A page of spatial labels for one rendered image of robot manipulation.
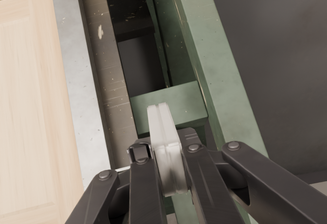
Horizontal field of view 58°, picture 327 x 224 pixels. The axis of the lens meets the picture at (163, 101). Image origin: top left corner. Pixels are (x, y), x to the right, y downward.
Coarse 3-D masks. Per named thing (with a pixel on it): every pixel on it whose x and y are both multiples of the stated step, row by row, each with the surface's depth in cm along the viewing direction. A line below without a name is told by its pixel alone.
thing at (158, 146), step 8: (152, 112) 20; (152, 120) 18; (160, 120) 18; (152, 128) 17; (160, 128) 17; (152, 136) 16; (160, 136) 16; (152, 144) 15; (160, 144) 15; (160, 152) 15; (160, 160) 15; (168, 160) 15; (160, 168) 15; (168, 168) 15; (160, 176) 15; (168, 176) 15; (168, 184) 15; (168, 192) 16
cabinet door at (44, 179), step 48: (0, 0) 61; (48, 0) 61; (0, 48) 59; (48, 48) 58; (0, 96) 56; (48, 96) 55; (0, 144) 53; (48, 144) 52; (0, 192) 51; (48, 192) 50
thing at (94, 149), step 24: (72, 0) 58; (72, 24) 56; (72, 48) 55; (72, 72) 54; (96, 72) 57; (72, 96) 52; (96, 96) 52; (96, 120) 51; (96, 144) 50; (96, 168) 48
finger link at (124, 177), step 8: (120, 176) 14; (128, 176) 14; (120, 184) 14; (128, 184) 14; (160, 184) 15; (120, 192) 14; (128, 192) 14; (112, 200) 14; (120, 200) 14; (128, 200) 14; (112, 208) 14; (120, 208) 14; (128, 208) 14; (112, 216) 14
